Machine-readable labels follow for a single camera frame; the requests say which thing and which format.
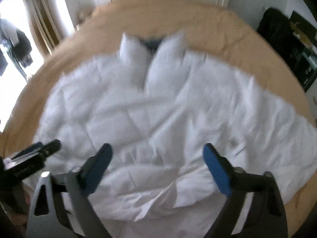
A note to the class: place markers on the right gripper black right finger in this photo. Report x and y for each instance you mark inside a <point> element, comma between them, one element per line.
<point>266,216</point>

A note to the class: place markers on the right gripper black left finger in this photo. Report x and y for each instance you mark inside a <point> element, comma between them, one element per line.
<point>47,215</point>

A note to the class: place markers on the white puffer down jacket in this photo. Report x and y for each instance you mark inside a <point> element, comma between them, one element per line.
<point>157,111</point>

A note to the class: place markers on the hanging dark clothes outside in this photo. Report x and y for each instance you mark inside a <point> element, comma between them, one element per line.
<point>18,47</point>

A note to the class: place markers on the beige window curtain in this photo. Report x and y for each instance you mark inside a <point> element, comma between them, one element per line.
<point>50,23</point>

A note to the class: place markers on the black cluttered shelf unit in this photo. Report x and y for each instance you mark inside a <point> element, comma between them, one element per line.
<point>292,38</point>

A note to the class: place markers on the tan brown bed cover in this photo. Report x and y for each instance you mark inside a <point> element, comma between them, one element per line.
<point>208,28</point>

